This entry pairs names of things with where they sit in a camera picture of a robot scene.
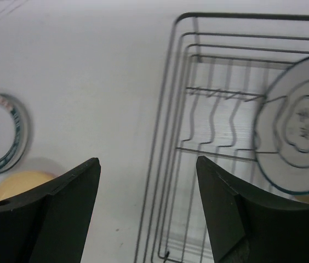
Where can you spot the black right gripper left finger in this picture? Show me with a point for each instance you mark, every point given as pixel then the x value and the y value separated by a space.
pixel 50 222

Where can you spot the wire dish rack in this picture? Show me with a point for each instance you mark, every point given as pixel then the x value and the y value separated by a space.
pixel 217 71

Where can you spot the yellow plastic plate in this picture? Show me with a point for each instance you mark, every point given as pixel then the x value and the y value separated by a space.
pixel 23 181

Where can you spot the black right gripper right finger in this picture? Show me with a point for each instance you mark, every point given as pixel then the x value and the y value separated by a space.
pixel 248 224

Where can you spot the white plate green lettered rim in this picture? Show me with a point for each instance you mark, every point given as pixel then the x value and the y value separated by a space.
pixel 15 131

